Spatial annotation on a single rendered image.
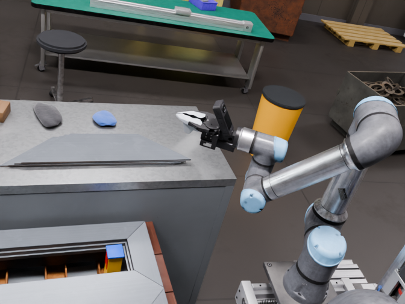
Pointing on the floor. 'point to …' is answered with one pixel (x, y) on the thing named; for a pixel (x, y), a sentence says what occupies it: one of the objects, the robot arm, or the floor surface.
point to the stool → (67, 43)
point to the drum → (278, 111)
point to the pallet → (363, 35)
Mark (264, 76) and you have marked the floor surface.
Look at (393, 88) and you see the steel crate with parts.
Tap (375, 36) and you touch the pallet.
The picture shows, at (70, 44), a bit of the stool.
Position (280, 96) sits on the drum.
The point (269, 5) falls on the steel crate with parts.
